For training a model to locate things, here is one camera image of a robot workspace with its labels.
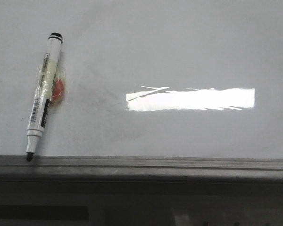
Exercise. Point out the white black whiteboard marker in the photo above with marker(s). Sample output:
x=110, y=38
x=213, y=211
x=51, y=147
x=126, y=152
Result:
x=43, y=93

